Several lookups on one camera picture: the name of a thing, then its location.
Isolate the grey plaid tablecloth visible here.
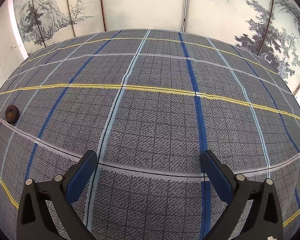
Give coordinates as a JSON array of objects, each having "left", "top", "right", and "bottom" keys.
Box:
[{"left": 0, "top": 29, "right": 300, "bottom": 239}]

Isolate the dark brown fruit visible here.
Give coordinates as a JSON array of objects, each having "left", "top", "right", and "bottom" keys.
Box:
[{"left": 5, "top": 105, "right": 19, "bottom": 124}]

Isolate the painted folding screen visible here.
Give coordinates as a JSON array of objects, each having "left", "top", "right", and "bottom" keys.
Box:
[{"left": 12, "top": 0, "right": 300, "bottom": 105}]

